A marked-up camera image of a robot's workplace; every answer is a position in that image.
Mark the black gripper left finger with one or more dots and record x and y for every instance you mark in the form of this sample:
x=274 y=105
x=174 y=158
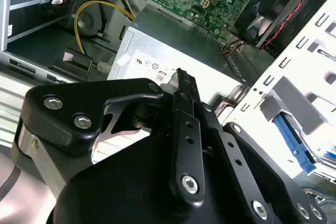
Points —
x=36 y=108

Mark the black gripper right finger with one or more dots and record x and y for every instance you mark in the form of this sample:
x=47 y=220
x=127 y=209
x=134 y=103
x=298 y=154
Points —
x=231 y=153

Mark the hard disk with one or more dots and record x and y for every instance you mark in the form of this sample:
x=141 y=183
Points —
x=291 y=142

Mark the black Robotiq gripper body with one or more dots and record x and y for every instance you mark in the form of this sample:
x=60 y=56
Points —
x=118 y=195

